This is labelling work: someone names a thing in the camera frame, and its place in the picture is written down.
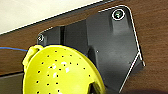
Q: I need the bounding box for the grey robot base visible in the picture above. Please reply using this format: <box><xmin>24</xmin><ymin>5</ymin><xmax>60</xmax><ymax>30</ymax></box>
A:
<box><xmin>34</xmin><ymin>3</ymin><xmax>147</xmax><ymax>94</ymax></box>

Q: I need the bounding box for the blue cable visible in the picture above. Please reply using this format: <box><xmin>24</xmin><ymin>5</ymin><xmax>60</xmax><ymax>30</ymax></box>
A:
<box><xmin>0</xmin><ymin>47</ymin><xmax>29</xmax><ymax>53</ymax></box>

